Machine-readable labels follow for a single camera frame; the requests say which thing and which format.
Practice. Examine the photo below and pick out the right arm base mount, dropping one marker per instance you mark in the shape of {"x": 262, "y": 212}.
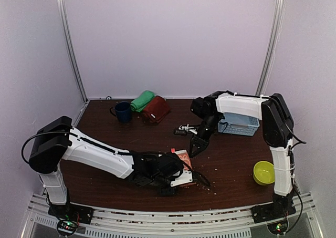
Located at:
{"x": 275, "y": 217}

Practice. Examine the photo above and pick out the green rolled towel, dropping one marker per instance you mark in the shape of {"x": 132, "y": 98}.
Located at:
{"x": 139, "y": 103}

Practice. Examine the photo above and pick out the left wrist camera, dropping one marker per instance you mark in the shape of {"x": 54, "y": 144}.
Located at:
{"x": 185, "y": 178}

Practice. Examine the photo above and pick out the left aluminium frame post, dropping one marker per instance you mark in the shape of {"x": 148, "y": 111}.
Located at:
{"x": 70, "y": 49}

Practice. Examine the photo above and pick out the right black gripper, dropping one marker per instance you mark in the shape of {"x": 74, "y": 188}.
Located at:
{"x": 199, "y": 142}

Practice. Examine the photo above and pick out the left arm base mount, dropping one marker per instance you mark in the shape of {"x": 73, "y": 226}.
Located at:
{"x": 70, "y": 217}

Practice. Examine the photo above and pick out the right aluminium frame post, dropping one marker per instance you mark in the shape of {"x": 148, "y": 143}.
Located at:
{"x": 270, "y": 52}

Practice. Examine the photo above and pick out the aluminium frame post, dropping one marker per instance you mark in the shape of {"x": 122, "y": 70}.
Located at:
{"x": 70, "y": 49}
{"x": 270, "y": 52}

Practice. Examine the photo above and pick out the front aluminium rail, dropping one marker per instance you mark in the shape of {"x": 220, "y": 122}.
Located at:
{"x": 232, "y": 222}

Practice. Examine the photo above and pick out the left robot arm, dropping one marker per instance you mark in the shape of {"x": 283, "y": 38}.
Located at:
{"x": 60, "y": 140}

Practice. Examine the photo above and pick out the yellow-green bowl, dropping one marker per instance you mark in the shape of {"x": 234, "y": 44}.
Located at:
{"x": 263, "y": 173}

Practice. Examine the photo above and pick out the light blue plastic basket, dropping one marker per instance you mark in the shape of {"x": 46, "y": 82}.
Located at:
{"x": 242, "y": 125}

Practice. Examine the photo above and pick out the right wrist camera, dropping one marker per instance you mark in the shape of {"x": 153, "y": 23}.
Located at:
{"x": 183, "y": 130}

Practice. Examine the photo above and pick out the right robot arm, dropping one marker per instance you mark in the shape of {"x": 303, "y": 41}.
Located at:
{"x": 277, "y": 129}

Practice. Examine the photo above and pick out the dark blue mug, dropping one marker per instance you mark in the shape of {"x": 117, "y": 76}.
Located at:
{"x": 122, "y": 111}

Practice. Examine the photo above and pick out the brown rolled towel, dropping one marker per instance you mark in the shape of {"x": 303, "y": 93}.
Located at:
{"x": 156, "y": 110}

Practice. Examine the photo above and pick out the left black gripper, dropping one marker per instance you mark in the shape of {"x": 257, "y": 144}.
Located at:
{"x": 170, "y": 192}

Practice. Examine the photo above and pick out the orange patterned towel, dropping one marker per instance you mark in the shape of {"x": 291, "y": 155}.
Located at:
{"x": 183, "y": 155}

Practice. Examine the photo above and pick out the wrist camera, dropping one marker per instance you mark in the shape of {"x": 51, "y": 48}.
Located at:
{"x": 185, "y": 178}
{"x": 183, "y": 130}

